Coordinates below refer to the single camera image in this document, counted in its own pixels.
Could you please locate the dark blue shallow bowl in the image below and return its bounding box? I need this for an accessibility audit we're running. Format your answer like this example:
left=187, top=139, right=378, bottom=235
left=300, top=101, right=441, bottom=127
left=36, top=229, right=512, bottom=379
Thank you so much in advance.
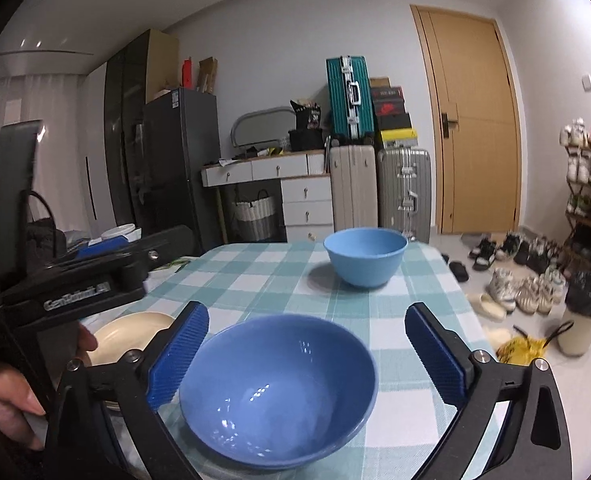
left=178, top=314, right=378, bottom=470

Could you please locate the trash bin with black bag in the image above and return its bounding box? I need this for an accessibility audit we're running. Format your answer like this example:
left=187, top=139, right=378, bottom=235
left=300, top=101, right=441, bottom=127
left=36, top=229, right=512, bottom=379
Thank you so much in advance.
left=557, top=271, right=591, bottom=358

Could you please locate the teal plaid tablecloth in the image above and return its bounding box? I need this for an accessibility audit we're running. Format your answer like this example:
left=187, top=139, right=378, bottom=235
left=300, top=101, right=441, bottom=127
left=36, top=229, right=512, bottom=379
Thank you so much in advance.
left=85, top=243, right=489, bottom=479

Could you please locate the oval mirror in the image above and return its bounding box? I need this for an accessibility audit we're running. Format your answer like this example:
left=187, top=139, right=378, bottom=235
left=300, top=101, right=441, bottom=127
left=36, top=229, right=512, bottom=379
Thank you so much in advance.
left=230, top=106, right=297, bottom=148

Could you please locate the beige plate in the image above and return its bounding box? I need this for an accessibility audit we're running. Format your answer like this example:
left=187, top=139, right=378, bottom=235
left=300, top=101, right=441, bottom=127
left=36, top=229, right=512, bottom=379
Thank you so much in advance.
left=88, top=312, right=174, bottom=366

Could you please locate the teal suitcase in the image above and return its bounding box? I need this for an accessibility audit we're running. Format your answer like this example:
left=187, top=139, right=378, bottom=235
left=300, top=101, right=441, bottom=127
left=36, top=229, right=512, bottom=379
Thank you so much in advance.
left=326, top=55, right=375, bottom=142

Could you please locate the white drawer desk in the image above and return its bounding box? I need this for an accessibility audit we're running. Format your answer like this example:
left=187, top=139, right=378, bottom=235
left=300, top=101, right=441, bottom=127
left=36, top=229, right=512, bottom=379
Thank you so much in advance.
left=201, top=150, right=335, bottom=243

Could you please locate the black refrigerator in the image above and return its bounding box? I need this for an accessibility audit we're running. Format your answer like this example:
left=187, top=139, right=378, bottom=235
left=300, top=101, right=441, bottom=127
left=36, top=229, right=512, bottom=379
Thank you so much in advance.
left=139, top=88, right=223, bottom=256

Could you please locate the yellow plastic bag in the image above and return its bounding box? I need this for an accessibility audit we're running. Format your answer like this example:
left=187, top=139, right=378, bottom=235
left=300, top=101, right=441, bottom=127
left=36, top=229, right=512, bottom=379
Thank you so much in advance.
left=496, top=321, right=574, bottom=366

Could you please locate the silver suitcase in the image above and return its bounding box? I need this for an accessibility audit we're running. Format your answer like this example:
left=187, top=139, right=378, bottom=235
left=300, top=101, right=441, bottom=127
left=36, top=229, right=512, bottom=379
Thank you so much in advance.
left=377, top=148, right=432, bottom=244

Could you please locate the woven laundry basket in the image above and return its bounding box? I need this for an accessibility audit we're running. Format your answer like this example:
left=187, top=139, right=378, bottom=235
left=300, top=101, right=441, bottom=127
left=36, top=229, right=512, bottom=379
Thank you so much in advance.
left=234, top=190, right=278, bottom=242

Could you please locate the wooden door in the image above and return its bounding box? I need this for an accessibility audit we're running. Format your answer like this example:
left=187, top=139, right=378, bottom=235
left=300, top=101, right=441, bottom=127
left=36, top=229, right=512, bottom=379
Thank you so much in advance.
left=411, top=6, right=522, bottom=234

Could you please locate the person's left hand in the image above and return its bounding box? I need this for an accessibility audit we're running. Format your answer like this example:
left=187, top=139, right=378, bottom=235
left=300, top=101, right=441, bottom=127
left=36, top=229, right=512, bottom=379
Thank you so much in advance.
left=0, top=320, right=100, bottom=451

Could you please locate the beige suitcase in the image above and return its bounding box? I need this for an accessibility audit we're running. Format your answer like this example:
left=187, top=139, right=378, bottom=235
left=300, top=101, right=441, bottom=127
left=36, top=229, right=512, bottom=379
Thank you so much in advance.
left=329, top=145, right=379, bottom=231

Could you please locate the shoe rack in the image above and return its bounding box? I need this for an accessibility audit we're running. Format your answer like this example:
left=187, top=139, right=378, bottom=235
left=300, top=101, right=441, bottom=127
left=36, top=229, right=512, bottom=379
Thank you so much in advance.
left=559, top=117, right=591, bottom=270

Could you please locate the light blue deep bowl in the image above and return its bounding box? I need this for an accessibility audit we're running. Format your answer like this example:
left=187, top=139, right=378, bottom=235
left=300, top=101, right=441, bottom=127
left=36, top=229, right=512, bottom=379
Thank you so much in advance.
left=324, top=228, right=409, bottom=289

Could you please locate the black bag on desk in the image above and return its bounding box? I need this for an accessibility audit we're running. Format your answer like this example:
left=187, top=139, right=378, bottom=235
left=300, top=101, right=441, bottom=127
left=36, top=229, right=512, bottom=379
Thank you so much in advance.
left=289, top=100, right=325, bottom=152

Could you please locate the stack of shoe boxes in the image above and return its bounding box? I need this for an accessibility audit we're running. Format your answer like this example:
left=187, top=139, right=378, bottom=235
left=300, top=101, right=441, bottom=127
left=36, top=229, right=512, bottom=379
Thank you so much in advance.
left=369, top=77, right=418, bottom=148

